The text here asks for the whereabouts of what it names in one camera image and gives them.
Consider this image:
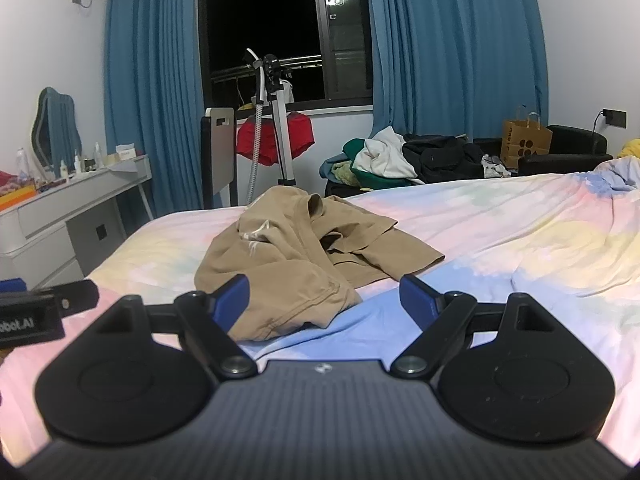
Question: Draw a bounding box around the orange box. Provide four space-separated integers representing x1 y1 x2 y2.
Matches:
0 184 39 211

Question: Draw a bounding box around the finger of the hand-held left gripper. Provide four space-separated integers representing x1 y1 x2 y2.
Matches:
27 279 101 319

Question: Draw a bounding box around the small patterned cloth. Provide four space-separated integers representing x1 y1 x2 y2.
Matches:
481 154 512 179

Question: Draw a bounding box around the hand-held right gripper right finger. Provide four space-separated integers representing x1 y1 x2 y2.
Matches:
390 274 560 380

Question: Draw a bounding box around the white garment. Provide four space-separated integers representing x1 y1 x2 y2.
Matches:
351 126 425 182

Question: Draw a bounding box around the metal balcony rail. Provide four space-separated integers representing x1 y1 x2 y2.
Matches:
210 54 323 82

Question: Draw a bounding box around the striped steamer hose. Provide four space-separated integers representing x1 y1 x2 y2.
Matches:
244 47 267 206

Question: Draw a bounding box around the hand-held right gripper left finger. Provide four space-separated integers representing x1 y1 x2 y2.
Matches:
85 274 259 380

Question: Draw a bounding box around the dark window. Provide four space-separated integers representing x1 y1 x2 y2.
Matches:
197 0 375 112

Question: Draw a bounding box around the tan shirt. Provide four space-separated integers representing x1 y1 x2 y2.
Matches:
194 186 446 342

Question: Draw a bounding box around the white chair with black frame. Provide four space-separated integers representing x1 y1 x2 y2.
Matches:
200 106 239 209

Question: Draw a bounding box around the black armchair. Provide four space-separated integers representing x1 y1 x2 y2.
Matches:
472 125 612 177

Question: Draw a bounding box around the brown paper bag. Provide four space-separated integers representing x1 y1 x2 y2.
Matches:
501 106 554 170

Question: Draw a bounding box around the pile of clothes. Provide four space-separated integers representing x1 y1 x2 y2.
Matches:
401 133 487 185

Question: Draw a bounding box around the green garment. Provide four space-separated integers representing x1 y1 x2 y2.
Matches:
341 138 418 192

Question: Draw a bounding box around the blue curtain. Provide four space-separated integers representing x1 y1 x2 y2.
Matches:
103 0 207 226
364 0 549 142

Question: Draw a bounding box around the cluster of cosmetic bottles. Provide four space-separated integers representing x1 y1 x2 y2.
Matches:
14 141 105 183

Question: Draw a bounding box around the white desk with drawers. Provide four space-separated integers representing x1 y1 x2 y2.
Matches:
0 154 153 292

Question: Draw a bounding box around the red garment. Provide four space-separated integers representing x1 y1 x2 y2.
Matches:
236 114 316 166

